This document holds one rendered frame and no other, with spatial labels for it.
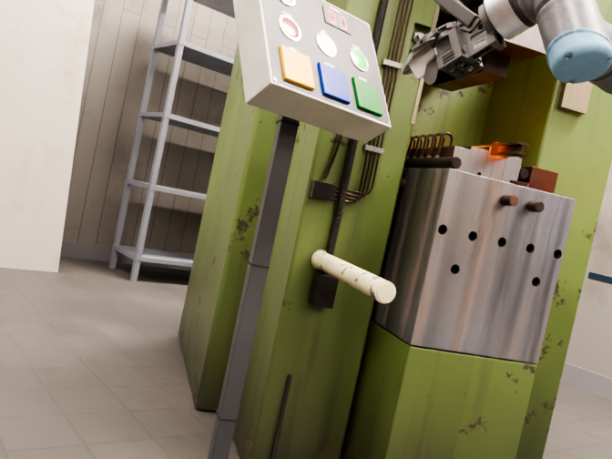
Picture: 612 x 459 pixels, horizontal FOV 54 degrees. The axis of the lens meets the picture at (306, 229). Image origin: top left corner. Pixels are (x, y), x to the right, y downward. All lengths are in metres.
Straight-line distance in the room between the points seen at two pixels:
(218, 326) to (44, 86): 2.55
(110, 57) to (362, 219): 3.42
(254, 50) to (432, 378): 0.90
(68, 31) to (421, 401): 3.45
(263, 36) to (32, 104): 3.09
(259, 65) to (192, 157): 3.90
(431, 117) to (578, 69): 1.09
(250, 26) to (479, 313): 0.89
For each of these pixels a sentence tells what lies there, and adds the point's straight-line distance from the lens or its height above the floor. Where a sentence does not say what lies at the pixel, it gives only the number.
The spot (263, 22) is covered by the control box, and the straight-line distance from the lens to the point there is 1.20.
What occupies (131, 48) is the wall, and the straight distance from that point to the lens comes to 4.85.
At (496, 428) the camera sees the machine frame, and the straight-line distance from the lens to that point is 1.72.
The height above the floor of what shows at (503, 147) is 1.00.
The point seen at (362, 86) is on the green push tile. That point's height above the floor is 1.03.
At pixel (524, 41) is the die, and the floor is 1.28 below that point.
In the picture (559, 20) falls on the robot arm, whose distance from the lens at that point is 1.05.
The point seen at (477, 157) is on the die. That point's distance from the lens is 1.61.
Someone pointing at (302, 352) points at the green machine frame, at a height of 0.36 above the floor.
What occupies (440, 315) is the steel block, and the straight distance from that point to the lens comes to 1.54.
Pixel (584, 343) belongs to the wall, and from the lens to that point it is 4.13.
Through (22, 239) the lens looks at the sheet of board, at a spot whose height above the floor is 0.18.
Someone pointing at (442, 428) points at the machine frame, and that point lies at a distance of 1.64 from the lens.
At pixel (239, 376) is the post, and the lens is 1.37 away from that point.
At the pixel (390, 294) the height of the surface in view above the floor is 0.62.
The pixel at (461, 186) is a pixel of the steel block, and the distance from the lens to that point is 1.52.
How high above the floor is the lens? 0.76
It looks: 2 degrees down
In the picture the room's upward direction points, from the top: 12 degrees clockwise
